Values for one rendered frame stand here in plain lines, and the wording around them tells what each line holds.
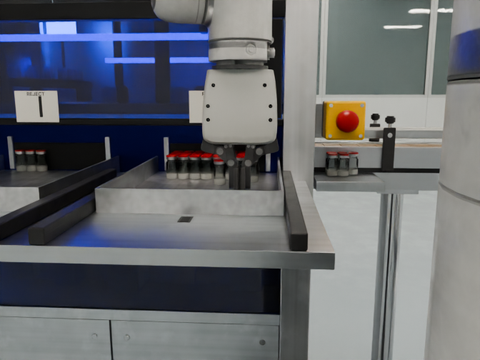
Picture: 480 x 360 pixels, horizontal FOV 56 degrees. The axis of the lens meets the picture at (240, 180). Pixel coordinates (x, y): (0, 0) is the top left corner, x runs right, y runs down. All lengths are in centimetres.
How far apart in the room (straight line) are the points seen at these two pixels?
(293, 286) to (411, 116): 488
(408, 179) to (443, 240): 85
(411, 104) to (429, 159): 468
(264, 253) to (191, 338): 54
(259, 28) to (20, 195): 40
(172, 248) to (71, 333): 61
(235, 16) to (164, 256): 30
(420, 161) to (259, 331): 49
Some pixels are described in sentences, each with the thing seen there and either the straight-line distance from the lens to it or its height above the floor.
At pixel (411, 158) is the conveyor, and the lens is 101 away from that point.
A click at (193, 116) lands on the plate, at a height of 100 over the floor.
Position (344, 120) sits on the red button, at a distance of 83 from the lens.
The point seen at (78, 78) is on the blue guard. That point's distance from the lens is 93.
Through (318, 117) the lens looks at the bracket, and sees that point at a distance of 92.
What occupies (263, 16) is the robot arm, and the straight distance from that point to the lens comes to 60.
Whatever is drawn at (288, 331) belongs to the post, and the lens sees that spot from 98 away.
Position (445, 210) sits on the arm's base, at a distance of 17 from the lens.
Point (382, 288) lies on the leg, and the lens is 113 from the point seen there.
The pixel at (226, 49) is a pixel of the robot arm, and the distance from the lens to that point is 58.
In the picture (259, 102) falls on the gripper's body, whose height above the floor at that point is 103.
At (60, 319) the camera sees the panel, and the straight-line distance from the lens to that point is 106.
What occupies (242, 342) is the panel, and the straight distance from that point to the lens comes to 99.
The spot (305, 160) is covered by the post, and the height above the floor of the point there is 92.
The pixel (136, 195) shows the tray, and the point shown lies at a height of 91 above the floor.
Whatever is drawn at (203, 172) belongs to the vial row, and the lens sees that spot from 86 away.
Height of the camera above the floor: 104
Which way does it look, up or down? 11 degrees down
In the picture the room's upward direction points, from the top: straight up
